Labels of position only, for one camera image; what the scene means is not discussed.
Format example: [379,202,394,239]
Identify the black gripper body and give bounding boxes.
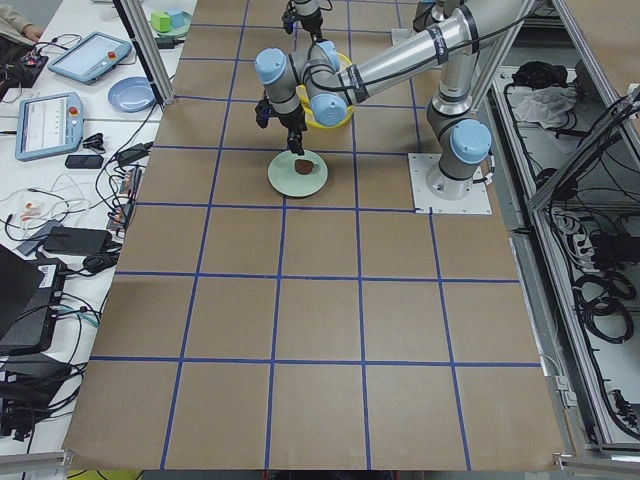
[255,97,306,145]
[281,9,324,41]

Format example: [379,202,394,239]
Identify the brown bun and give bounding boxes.
[294,158,319,176]

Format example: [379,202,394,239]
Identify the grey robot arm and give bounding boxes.
[255,1,520,154]
[281,0,323,41]

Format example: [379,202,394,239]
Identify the lower yellow bamboo steamer layer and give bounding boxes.
[298,49,353,129]

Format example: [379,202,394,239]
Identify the light green plate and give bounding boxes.
[268,150,329,198]

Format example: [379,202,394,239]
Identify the blue foam cube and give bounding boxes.
[165,8,186,29]

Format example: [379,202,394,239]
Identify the green bowl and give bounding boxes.
[150,9,192,38]

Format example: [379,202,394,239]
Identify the green foam cube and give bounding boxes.
[150,11,172,33]

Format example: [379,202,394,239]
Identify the black power adapter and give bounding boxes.
[115,142,153,167]

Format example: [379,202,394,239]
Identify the blue plate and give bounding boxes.
[107,77,156,113]

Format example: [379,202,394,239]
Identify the upper teach pendant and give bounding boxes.
[48,32,132,84]

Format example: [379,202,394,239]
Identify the teach pendant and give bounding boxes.
[48,32,132,84]
[15,92,84,162]

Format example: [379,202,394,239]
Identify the black smartphone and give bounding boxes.
[64,154,104,170]

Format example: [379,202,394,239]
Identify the lower teach pendant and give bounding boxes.
[15,92,84,162]

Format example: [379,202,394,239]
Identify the white crumpled cloth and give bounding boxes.
[514,87,577,129]

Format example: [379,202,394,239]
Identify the black power brick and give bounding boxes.
[42,227,112,255]

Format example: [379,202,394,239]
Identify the black laptop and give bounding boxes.
[1,246,66,356]

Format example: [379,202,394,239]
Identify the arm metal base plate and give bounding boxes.
[408,153,492,216]
[390,28,416,47]

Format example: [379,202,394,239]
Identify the aluminium frame post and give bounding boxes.
[113,0,175,107]

